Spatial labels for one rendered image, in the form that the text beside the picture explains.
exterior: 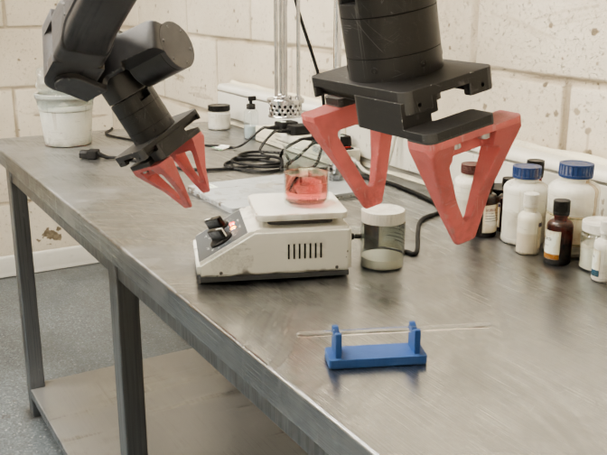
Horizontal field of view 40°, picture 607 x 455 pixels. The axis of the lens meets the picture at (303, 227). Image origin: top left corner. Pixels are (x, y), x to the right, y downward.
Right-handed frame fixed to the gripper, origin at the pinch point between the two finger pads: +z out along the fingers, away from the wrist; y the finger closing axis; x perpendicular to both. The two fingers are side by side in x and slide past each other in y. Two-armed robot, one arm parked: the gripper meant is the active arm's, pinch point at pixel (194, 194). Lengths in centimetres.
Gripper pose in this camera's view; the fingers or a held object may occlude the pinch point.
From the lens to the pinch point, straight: 106.7
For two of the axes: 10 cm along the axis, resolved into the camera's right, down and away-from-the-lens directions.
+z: 4.9, 8.1, 3.2
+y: 5.8, -5.8, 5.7
